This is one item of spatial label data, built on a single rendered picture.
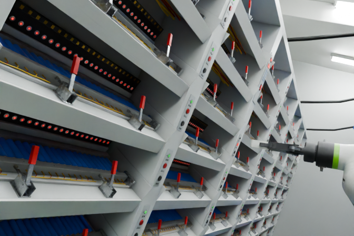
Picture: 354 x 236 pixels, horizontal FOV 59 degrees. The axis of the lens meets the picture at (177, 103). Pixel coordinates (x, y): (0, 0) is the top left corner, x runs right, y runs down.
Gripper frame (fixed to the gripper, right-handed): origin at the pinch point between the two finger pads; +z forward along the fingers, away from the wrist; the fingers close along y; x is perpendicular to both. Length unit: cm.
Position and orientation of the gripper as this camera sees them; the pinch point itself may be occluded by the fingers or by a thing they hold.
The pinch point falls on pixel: (259, 144)
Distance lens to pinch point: 129.8
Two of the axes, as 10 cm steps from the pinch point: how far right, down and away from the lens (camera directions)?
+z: -9.0, -1.0, 4.3
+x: 2.0, -9.6, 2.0
